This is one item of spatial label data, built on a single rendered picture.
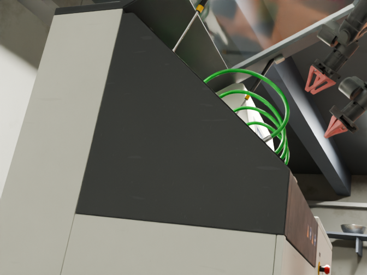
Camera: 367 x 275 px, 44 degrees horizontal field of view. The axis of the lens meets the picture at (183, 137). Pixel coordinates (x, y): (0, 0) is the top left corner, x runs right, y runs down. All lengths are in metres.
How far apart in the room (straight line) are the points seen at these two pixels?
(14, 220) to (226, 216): 0.64
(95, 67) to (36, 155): 0.33
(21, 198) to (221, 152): 0.62
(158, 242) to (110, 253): 0.14
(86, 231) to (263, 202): 0.49
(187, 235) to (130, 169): 0.25
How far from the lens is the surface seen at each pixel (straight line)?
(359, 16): 1.43
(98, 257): 1.26
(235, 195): 1.14
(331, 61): 1.52
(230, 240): 1.12
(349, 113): 1.63
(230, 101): 2.04
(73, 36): 1.60
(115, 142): 1.32
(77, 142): 1.40
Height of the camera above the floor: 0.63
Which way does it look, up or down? 19 degrees up
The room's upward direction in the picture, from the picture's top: 10 degrees clockwise
